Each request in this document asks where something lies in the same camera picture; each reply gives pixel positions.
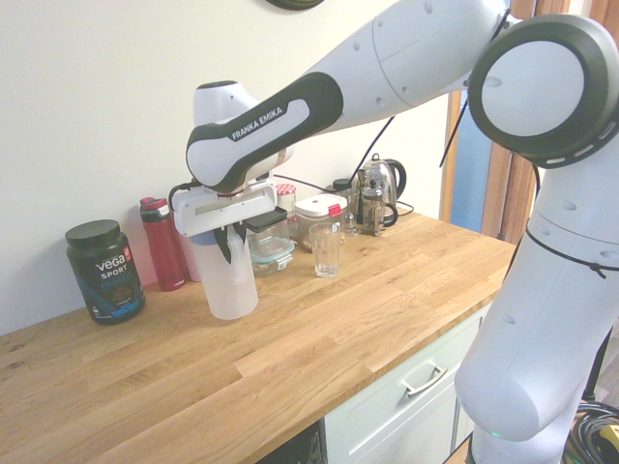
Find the red water bottle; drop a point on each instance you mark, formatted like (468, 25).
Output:
(162, 251)

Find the jar with red checked lid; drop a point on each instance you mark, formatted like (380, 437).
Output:
(286, 188)

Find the blue door panel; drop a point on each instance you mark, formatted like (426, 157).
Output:
(466, 169)

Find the clear drinking glass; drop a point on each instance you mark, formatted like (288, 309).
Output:
(325, 251)

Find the container with white red-clip lid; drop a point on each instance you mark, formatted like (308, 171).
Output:
(316, 208)

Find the black Vega protein tub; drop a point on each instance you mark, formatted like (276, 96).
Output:
(106, 275)

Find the translucent pitcher with blue lid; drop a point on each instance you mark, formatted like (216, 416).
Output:
(227, 295)

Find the glass container with teal lid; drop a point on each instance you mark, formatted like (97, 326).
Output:
(271, 251)

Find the jar with black lid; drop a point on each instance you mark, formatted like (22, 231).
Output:
(342, 184)

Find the glass French press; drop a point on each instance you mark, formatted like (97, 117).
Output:
(377, 208)

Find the pink water bottle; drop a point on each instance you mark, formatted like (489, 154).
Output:
(191, 261)

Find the clear container with black lid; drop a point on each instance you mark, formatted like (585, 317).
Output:
(265, 221)

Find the round black wall object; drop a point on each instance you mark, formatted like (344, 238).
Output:
(295, 4)

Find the dark dishwasher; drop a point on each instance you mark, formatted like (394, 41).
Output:
(300, 447)

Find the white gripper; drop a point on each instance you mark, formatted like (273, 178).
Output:
(208, 217)

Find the wooden door frame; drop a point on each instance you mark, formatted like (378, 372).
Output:
(503, 193)

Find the steel electric kettle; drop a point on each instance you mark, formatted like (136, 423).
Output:
(394, 176)

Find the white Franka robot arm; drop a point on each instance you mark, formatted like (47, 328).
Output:
(411, 63)

